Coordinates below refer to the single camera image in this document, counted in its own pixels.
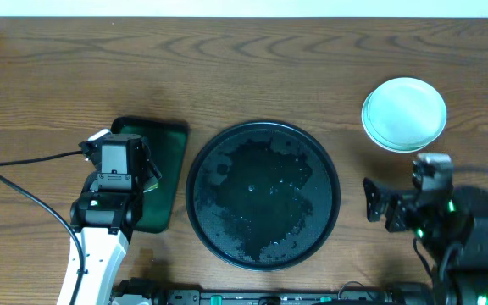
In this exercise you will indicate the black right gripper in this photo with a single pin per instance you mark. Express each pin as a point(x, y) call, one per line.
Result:
point(397, 220)

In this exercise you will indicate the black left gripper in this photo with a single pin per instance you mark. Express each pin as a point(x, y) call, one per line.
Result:
point(149, 168)

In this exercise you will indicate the yellow green scrubbing sponge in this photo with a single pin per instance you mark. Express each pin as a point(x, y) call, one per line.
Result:
point(150, 184)

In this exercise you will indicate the mint plate with green stain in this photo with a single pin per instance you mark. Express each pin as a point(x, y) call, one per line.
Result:
point(375, 136)

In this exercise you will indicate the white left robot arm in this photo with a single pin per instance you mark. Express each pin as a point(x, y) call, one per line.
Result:
point(105, 214)

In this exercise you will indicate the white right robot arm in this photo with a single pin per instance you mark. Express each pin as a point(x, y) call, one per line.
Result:
point(451, 223)

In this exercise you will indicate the dark green rectangular water tray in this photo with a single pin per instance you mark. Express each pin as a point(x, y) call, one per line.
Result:
point(167, 140)

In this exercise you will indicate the round black tray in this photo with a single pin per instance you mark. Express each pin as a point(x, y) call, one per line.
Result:
point(263, 195)

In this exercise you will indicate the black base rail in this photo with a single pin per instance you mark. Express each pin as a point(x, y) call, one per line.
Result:
point(194, 297)

